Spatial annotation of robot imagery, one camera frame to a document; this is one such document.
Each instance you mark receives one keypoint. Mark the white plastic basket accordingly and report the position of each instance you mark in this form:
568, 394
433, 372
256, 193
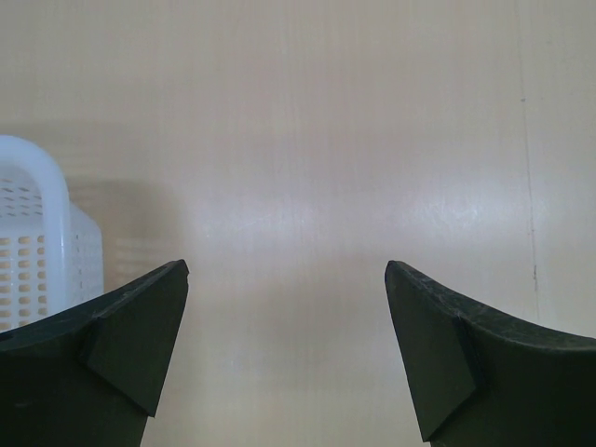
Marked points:
51, 251

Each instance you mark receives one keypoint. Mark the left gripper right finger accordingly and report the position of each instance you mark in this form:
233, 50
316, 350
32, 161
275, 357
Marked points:
481, 377

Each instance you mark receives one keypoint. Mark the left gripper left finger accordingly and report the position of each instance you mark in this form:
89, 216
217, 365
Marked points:
93, 375

